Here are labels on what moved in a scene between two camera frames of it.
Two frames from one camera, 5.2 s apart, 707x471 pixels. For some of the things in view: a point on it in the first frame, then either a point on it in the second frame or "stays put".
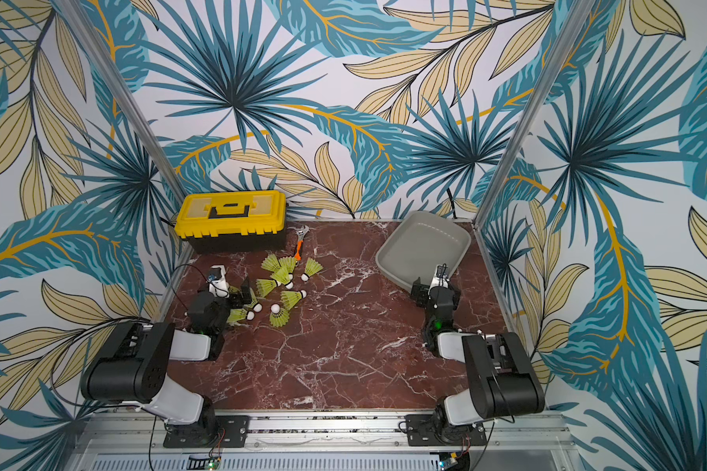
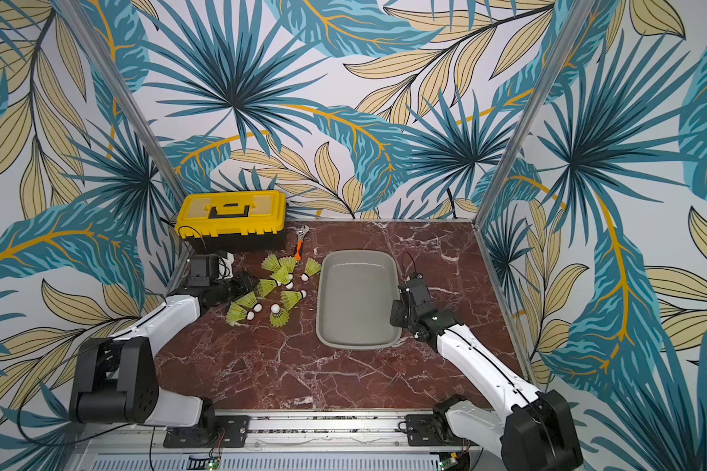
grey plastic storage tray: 421,241 to 354,290
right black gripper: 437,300 to 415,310
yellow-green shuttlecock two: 290,298 stays put
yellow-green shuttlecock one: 312,267 stays put
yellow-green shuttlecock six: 263,287 stays put
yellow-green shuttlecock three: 283,277 stays put
